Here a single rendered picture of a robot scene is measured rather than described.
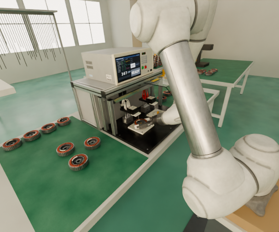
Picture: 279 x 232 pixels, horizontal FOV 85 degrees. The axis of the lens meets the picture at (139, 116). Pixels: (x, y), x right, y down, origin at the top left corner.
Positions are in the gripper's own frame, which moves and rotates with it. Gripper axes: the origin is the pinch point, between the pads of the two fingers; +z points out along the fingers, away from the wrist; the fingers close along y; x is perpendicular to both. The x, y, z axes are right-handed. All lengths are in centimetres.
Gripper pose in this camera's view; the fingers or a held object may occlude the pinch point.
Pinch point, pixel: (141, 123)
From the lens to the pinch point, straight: 120.3
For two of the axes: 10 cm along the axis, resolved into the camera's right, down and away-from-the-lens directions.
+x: -4.2, -9.0, -1.5
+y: 6.4, -4.0, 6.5
